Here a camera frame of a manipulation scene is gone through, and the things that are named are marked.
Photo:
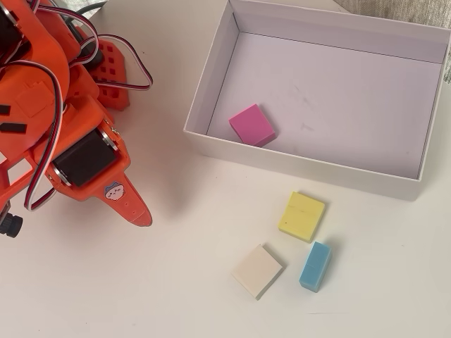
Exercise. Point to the orange gripper with servo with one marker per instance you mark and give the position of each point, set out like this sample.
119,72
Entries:
82,157

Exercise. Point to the white cardboard bin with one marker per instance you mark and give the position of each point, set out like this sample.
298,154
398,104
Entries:
334,88

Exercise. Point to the blue foam cuboid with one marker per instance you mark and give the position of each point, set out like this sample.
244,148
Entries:
314,265

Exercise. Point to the pink foam cuboid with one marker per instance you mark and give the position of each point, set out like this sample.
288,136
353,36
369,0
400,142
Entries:
251,123

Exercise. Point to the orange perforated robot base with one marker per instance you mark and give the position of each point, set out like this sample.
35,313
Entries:
112,70

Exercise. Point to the yellow foam cuboid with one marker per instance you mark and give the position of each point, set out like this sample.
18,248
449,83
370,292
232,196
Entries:
301,216

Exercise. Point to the beige foam cuboid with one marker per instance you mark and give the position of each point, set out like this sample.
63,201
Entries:
258,271

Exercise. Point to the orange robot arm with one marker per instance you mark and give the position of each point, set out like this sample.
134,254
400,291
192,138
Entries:
42,45

